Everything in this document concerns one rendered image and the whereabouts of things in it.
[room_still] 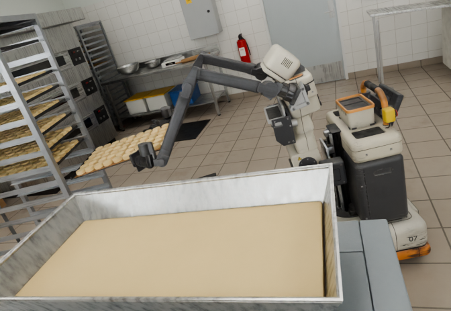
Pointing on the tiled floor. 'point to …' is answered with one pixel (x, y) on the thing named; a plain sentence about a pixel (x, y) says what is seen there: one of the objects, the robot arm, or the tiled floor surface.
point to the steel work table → (164, 72)
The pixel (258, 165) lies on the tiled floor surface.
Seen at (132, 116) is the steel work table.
